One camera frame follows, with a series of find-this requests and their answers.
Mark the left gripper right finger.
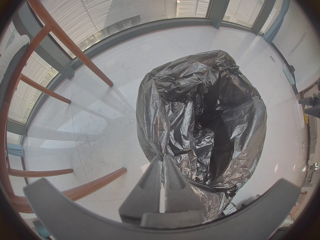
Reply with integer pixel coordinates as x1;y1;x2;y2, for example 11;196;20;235
162;155;206;219

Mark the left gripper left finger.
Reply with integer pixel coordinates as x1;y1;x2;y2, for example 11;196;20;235
119;155;164;218

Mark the black plastic bag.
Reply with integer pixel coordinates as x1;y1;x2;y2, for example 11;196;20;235
136;49;268;221

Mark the blue-green curtain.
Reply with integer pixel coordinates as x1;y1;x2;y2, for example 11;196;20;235
7;144;24;158
264;0;290;43

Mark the white cushioned wooden chair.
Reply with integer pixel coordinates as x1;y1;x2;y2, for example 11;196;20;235
0;0;127;213

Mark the window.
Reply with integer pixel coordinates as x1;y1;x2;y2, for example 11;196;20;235
7;0;285;134

